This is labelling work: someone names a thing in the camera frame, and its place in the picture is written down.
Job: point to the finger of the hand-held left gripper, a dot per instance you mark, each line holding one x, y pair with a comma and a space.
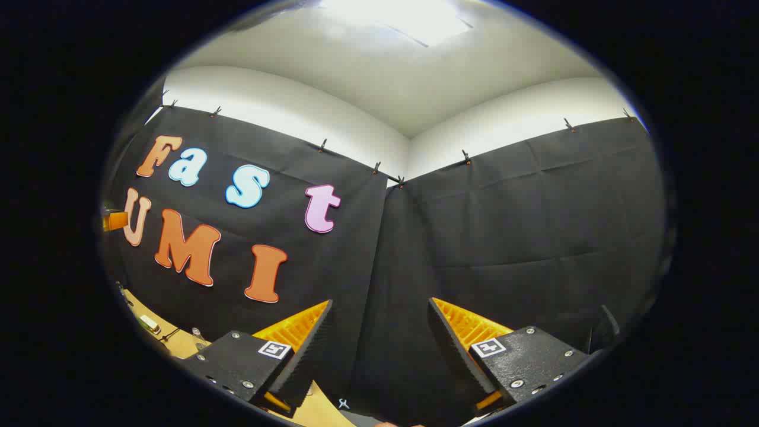
116, 221

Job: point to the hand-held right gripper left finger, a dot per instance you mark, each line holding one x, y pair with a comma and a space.
305, 362

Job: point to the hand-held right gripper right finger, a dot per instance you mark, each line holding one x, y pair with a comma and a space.
459, 356

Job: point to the black backdrop cloth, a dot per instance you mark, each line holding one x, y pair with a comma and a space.
504, 237

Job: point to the row of black cloth clips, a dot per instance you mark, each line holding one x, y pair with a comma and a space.
376, 168

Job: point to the ceiling light panel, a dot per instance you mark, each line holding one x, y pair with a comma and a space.
403, 18

